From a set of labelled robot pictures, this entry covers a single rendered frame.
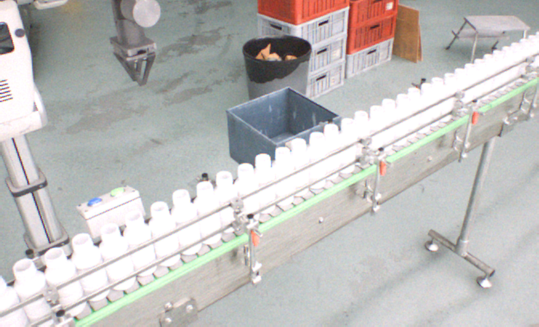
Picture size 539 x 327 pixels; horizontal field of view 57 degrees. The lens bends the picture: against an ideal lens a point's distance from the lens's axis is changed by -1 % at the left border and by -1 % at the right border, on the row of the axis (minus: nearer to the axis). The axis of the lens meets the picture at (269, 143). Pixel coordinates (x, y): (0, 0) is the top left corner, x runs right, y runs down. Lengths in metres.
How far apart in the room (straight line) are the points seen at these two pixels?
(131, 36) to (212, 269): 0.60
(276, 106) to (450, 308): 1.23
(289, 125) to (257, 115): 0.19
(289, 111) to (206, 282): 1.03
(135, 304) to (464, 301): 1.73
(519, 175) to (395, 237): 1.03
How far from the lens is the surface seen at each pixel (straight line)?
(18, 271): 1.14
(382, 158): 1.45
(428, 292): 2.58
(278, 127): 2.15
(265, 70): 3.15
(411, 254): 2.73
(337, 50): 4.04
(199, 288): 1.32
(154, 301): 1.26
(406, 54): 4.81
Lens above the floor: 1.90
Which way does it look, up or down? 33 degrees down
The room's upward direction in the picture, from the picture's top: 1 degrees counter-clockwise
